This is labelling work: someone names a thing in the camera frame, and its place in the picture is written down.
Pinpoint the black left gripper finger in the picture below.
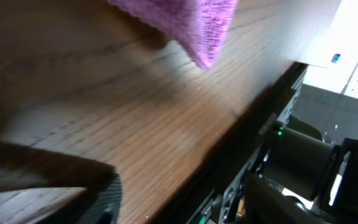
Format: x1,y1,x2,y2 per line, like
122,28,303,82
0,142,122,223

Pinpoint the purple microfiber cloth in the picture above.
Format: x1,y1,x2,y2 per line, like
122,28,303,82
108,0,237,70

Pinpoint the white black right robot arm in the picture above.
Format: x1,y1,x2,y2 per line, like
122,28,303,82
244,114,358,223

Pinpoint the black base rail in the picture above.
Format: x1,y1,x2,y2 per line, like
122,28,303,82
149,62,308,224

